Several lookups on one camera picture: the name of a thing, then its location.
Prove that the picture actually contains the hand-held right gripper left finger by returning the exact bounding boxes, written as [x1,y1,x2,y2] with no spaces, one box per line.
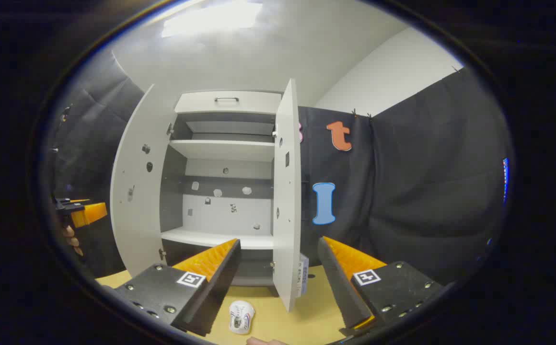
[100,238,242,337]

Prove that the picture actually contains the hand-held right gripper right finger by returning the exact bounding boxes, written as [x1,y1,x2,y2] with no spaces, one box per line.
[317,236,446,338]

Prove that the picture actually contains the white canvas shoe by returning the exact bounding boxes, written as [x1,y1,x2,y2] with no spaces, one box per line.
[229,300,255,334]

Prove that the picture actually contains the white shoe cabinet door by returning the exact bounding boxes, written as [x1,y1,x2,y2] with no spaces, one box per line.
[272,78,302,313]
[110,84,175,277]

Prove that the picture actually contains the white shoe cabinet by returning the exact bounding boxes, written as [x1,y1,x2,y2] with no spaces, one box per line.
[110,78,302,313]

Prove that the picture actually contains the white cabinet shelf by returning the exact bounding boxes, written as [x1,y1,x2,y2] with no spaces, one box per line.
[161,228,275,250]
[169,139,275,162]

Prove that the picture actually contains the blue white cardboard box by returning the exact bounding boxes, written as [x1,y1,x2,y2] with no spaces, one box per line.
[299,253,310,296]

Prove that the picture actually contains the black backdrop cloth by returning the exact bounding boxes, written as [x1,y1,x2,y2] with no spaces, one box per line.
[48,50,513,288]

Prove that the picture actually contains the ceiling light panel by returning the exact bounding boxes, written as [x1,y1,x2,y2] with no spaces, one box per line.
[162,1,263,38]

